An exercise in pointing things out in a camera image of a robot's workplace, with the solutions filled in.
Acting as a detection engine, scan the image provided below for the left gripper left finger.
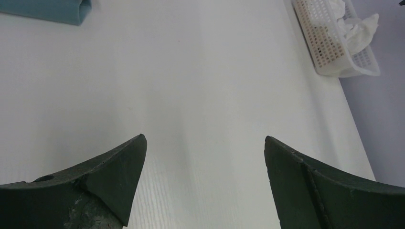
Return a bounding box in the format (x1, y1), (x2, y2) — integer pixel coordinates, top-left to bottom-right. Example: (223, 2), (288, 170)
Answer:
(0, 134), (147, 229)

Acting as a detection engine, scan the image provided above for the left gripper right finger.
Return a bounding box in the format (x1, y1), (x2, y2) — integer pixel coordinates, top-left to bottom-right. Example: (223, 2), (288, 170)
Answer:
(264, 136), (405, 229)

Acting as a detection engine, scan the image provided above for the white t-shirt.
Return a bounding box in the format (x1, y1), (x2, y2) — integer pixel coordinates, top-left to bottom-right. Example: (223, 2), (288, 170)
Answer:
(329, 0), (379, 55)

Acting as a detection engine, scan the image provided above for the white plastic laundry basket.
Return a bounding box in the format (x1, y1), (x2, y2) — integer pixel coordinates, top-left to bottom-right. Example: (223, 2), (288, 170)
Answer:
(292, 0), (380, 78)

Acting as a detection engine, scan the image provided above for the folded teal t-shirt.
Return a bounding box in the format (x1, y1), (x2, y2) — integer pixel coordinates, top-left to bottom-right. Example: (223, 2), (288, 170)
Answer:
(0, 0), (92, 26)

